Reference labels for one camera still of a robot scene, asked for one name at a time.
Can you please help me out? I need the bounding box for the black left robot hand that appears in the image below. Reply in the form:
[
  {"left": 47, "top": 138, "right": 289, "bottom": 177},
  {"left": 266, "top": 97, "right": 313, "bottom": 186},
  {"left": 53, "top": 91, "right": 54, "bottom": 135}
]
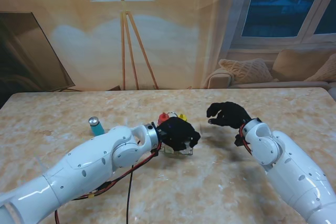
[{"left": 156, "top": 118, "right": 202, "bottom": 152}]

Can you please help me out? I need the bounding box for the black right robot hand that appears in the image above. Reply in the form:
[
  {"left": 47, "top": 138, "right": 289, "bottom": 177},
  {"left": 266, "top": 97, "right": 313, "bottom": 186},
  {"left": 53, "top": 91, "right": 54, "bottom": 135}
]
[{"left": 206, "top": 102, "right": 253, "bottom": 130}]

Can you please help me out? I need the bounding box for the clear square glass bottle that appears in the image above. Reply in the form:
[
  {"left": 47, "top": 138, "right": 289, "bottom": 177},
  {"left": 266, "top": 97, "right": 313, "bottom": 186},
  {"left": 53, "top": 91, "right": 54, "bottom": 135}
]
[{"left": 162, "top": 144, "right": 176, "bottom": 157}]

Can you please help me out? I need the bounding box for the red squeeze bottle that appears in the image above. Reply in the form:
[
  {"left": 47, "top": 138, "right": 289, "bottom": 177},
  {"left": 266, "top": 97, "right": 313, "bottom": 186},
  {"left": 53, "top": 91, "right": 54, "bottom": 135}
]
[{"left": 157, "top": 112, "right": 169, "bottom": 125}]

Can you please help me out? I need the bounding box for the teal shaker with metal cap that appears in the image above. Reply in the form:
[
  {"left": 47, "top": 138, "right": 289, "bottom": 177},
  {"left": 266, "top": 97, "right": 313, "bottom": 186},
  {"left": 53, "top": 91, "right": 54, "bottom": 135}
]
[{"left": 88, "top": 116, "right": 106, "bottom": 137}]

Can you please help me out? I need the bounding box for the knitted beige cushion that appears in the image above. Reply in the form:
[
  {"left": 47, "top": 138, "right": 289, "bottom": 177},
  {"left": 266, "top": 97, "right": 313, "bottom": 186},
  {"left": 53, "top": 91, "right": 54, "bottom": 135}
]
[{"left": 218, "top": 58, "right": 274, "bottom": 84}]

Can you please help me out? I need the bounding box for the beige sofa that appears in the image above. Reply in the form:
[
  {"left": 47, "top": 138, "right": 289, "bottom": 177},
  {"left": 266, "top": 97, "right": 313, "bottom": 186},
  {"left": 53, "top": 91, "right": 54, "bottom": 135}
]
[{"left": 207, "top": 49, "right": 336, "bottom": 90}]

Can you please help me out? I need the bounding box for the dark flat television screen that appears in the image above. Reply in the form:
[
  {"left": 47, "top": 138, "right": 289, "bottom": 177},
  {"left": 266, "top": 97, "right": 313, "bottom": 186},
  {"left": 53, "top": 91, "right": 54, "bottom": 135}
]
[{"left": 0, "top": 11, "right": 76, "bottom": 109}]

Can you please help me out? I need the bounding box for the chrome wire condiment rack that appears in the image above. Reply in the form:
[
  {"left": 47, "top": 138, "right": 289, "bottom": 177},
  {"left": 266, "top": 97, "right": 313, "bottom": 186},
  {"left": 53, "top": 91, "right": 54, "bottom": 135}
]
[{"left": 160, "top": 111, "right": 195, "bottom": 158}]

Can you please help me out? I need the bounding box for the red and black right cable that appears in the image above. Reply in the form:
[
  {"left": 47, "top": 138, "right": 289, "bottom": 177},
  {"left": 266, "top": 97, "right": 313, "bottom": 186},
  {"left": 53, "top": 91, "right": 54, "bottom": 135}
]
[{"left": 238, "top": 125, "right": 254, "bottom": 157}]

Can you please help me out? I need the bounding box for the red and black cable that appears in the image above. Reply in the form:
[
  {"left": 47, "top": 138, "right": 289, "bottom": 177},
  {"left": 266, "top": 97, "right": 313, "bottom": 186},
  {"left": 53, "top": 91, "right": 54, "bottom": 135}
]
[
  {"left": 238, "top": 125, "right": 254, "bottom": 157},
  {"left": 54, "top": 142, "right": 161, "bottom": 224}
]

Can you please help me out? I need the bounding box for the red and black left cable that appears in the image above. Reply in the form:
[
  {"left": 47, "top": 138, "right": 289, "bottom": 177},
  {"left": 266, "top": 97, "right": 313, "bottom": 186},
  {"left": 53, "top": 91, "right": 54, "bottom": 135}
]
[{"left": 54, "top": 142, "right": 161, "bottom": 224}]

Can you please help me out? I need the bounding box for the window with white frame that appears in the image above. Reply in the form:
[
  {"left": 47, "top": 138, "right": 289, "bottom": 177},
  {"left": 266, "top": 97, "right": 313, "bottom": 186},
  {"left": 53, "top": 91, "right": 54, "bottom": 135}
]
[{"left": 230, "top": 0, "right": 336, "bottom": 49}]

